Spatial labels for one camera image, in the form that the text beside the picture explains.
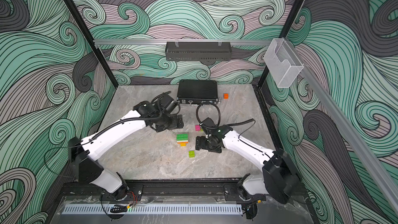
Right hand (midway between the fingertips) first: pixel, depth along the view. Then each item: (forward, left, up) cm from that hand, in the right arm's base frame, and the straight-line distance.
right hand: (201, 149), depth 81 cm
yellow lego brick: (+5, +10, -5) cm, 12 cm away
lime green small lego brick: (0, +5, -6) cm, 8 cm away
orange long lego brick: (+6, +11, -4) cm, 12 cm away
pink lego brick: (+16, +2, -5) cm, 17 cm away
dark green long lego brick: (+11, +11, -8) cm, 18 cm away
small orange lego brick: (+43, -20, -6) cm, 47 cm away
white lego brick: (+6, +11, -2) cm, 13 cm away
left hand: (+8, +12, +14) cm, 20 cm away
